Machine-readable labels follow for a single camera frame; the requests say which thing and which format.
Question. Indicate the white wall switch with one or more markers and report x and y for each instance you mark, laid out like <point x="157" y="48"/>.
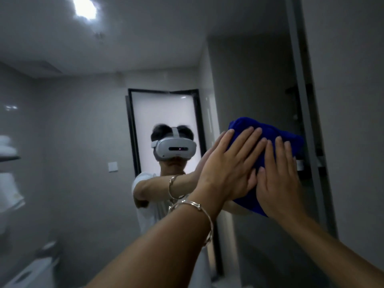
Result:
<point x="112" y="167"/>

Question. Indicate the person's right hand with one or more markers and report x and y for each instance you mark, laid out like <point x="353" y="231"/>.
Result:
<point x="280" y="188"/>

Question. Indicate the person's left middle finger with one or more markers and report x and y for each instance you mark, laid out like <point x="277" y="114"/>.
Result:
<point x="250" y="145"/>

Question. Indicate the folded white towels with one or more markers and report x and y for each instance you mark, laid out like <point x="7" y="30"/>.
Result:
<point x="6" y="148"/>

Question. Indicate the person's left little finger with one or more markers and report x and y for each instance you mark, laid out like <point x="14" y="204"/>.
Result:
<point x="222" y="145"/>

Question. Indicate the white headset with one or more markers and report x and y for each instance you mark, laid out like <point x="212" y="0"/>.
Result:
<point x="175" y="148"/>

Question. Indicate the white t-shirt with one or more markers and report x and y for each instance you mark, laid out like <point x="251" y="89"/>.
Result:
<point x="150" y="212"/>

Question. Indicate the person's left thumb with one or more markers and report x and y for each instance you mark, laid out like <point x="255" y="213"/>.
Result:
<point x="252" y="179"/>

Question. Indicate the person's right middle finger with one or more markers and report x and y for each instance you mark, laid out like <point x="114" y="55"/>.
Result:
<point x="280" y="152"/>

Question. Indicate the person's left forearm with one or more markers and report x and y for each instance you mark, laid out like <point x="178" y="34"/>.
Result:
<point x="162" y="248"/>

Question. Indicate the person's right little finger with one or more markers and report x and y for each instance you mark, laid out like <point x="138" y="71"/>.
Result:
<point x="295" y="169"/>

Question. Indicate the blue cleaning cloth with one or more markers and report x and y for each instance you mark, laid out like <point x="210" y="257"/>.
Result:
<point x="270" y="130"/>

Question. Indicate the person's right forearm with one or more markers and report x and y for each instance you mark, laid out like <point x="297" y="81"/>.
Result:
<point x="330" y="254"/>

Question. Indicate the large wall mirror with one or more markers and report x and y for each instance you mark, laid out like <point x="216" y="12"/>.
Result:
<point x="90" y="131"/>

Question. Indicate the ceiling light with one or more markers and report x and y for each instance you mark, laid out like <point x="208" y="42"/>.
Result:
<point x="85" y="7"/>

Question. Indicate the person's left hand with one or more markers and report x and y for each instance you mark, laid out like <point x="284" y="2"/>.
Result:
<point x="223" y="173"/>

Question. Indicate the white toilet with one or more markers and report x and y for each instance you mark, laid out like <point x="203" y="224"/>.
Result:
<point x="33" y="272"/>

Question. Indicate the person's right thumb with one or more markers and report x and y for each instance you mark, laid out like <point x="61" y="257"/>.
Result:
<point x="260" y="179"/>

